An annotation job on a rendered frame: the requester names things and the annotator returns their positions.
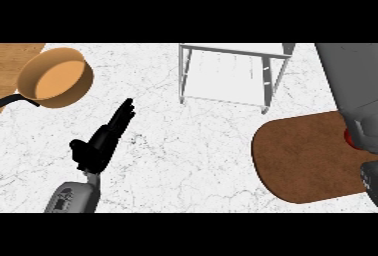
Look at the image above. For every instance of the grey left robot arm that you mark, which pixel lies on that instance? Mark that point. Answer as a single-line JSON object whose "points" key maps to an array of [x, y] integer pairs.
{"points": [[75, 196]]}

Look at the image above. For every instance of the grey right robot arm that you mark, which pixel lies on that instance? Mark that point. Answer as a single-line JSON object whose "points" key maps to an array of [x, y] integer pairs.
{"points": [[352, 76]]}

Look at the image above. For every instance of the light wooden board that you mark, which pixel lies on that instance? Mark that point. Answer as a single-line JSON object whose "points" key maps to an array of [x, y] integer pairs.
{"points": [[14, 63]]}

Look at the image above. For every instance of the red bell pepper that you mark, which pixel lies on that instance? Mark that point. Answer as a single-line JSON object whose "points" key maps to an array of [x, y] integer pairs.
{"points": [[349, 138]]}

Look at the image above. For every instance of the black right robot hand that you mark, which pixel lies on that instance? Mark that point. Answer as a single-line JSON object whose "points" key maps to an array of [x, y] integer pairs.
{"points": [[373, 180]]}

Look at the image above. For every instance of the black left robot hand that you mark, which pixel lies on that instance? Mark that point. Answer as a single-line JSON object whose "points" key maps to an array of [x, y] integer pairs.
{"points": [[101, 146]]}

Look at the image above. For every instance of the brown wooden cutting board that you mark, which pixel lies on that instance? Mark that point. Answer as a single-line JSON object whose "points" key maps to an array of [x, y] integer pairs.
{"points": [[305, 156]]}

